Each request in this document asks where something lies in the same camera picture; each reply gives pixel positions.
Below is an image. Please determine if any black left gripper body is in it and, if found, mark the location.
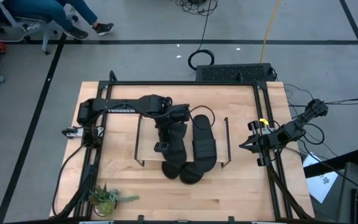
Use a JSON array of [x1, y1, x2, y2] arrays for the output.
[[154, 121, 188, 154]]

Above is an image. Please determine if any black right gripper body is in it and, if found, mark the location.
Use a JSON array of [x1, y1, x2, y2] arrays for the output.
[[247, 119, 281, 167]]

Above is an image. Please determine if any white paper sheet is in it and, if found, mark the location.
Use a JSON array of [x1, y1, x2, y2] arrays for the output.
[[302, 151, 339, 203]]

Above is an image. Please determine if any black mesh computer tower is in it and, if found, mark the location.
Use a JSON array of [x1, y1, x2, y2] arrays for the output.
[[195, 63, 276, 83]]

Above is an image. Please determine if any small potted succulent plant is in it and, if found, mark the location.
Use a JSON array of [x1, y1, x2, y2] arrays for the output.
[[88, 182, 140, 218]]

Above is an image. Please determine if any grey laptop with black keyboard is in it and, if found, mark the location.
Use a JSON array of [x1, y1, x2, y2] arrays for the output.
[[336, 161, 358, 224]]

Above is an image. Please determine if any white office chair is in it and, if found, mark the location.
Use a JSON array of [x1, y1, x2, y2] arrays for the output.
[[0, 0, 77, 56]]

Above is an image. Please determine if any person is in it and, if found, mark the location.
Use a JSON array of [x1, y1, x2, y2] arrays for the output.
[[3, 0, 115, 40]]

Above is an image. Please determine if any wooden shelf with black frame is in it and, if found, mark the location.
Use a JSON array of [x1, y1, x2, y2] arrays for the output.
[[134, 114, 232, 168]]

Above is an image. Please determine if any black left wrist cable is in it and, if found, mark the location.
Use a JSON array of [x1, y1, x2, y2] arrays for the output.
[[188, 105, 216, 128]]

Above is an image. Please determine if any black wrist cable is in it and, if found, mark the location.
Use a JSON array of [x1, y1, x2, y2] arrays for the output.
[[188, 105, 216, 128], [301, 123, 326, 146]]

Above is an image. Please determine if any black metal rig frame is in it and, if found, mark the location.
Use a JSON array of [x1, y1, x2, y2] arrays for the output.
[[50, 70, 315, 222]]

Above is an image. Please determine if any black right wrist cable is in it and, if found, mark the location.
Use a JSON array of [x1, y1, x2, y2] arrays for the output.
[[301, 123, 326, 146]]

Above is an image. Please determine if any black coiled cable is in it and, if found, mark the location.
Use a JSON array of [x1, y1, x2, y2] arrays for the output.
[[187, 14, 216, 71]]

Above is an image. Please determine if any black floor cable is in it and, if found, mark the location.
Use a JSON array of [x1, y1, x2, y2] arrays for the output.
[[283, 83, 358, 108]]

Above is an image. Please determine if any yellow cable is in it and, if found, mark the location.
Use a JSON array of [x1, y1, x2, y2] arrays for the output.
[[259, 0, 282, 64]]

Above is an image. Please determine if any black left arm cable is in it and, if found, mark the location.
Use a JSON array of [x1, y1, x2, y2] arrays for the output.
[[51, 145, 85, 217]]

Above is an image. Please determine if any black tangled cable pile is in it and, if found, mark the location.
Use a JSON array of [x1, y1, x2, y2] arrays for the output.
[[175, 0, 219, 17]]

